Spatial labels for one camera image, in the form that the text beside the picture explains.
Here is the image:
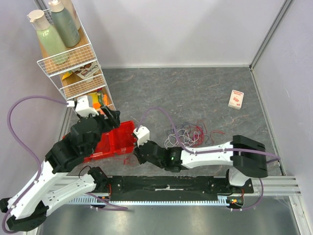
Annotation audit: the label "white cable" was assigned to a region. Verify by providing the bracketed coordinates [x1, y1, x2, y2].
[164, 129, 200, 148]

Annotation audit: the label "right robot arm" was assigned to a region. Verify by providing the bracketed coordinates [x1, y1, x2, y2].
[134, 135, 268, 193]

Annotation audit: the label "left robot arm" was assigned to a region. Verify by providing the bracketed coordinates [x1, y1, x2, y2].
[0, 106, 120, 234]

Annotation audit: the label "red bin right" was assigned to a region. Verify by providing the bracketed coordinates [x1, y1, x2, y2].
[109, 120, 136, 155]

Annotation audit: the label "red bin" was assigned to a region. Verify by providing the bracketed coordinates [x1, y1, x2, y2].
[90, 133, 113, 161]
[109, 120, 136, 155]

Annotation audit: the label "orange snack packs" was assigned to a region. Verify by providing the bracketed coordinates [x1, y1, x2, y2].
[86, 92, 109, 110]

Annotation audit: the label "red bin middle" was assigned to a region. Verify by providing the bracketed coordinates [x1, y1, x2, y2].
[90, 133, 113, 161]

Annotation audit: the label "chocolate cookie box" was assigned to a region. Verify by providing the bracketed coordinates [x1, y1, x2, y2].
[72, 61, 100, 80]

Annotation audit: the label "small white card box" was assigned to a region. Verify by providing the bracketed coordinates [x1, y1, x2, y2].
[228, 90, 244, 110]

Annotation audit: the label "light green bottle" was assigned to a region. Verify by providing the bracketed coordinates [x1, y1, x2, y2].
[28, 9, 68, 65]

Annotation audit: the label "dark green bottle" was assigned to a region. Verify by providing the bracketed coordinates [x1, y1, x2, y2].
[48, 0, 80, 47]

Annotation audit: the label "beige bottle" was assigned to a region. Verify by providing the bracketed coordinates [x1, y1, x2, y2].
[61, 0, 81, 30]

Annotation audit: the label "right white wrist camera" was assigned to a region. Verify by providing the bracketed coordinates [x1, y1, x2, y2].
[133, 125, 150, 146]

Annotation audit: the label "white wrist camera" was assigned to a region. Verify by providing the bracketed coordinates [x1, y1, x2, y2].
[133, 125, 150, 146]
[67, 95, 99, 118]

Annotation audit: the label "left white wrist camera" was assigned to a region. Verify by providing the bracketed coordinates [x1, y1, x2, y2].
[67, 95, 99, 118]

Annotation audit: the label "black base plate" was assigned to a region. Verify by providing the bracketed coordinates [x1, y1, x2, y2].
[99, 176, 254, 201]

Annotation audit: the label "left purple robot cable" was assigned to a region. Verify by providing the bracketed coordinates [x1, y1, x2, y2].
[0, 95, 130, 234]

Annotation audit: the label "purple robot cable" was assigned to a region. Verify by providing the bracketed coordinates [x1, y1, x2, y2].
[0, 95, 130, 234]
[138, 106, 282, 212]

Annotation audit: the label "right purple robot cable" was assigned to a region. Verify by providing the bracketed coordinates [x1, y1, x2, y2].
[138, 106, 282, 212]

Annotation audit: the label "white wire shelf rack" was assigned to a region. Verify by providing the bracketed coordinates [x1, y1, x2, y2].
[36, 0, 117, 116]

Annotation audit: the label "slotted cable duct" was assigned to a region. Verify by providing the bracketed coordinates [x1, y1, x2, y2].
[67, 195, 230, 206]

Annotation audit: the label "aluminium frame rail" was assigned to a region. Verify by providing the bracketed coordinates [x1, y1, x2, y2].
[52, 175, 301, 196]

